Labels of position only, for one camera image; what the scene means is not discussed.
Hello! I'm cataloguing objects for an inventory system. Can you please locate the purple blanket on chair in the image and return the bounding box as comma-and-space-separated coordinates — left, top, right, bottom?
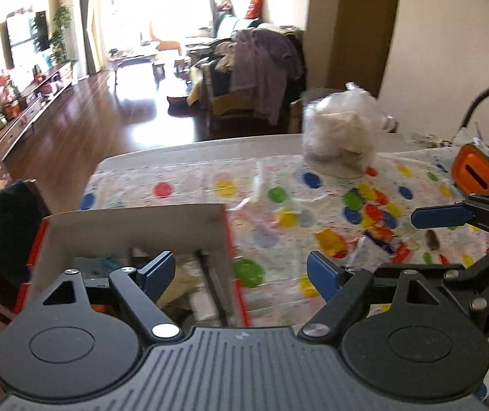
230, 27, 307, 125

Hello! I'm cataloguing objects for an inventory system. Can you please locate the pale yellow snack wrapper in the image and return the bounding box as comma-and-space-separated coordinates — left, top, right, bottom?
155, 265, 202, 308

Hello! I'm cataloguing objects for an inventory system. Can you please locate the red chinese snack bag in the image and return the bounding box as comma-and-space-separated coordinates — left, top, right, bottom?
364, 225, 412, 265

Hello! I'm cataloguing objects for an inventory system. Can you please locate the yellow snack packet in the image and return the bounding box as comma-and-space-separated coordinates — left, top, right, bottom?
314, 227, 349, 259

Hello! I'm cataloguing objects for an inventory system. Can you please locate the clear bag of white snacks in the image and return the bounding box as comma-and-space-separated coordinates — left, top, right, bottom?
302, 82, 398, 179

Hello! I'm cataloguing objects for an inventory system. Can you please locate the wooden coffee table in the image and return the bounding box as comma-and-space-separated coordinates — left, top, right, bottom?
107, 48, 166, 85

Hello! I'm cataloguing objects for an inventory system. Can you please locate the long tv cabinet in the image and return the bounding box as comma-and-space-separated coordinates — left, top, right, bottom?
0, 61, 74, 160

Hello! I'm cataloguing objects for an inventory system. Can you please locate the red and white cardboard box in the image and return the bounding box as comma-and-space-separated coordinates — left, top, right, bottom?
15, 203, 250, 327

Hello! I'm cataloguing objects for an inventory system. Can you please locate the green potted plant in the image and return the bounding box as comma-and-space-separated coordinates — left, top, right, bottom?
50, 5, 74, 64

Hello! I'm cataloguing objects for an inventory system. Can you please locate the black garment on chair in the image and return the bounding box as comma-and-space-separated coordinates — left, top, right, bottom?
0, 180, 44, 286

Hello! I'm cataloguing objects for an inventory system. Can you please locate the balloon pattern plastic tablecloth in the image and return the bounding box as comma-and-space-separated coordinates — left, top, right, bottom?
77, 147, 489, 401

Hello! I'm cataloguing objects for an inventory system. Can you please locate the dark chocolate popsicle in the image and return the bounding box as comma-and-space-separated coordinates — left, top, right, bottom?
424, 229, 440, 250

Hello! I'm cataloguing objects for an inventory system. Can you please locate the white and blue snack packet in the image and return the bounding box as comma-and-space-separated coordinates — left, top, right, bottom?
347, 235, 391, 272

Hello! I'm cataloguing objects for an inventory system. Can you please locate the wall television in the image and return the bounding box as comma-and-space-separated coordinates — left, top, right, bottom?
0, 9, 52, 72

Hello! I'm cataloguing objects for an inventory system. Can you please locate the red cushion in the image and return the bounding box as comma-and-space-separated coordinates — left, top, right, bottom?
245, 0, 264, 20

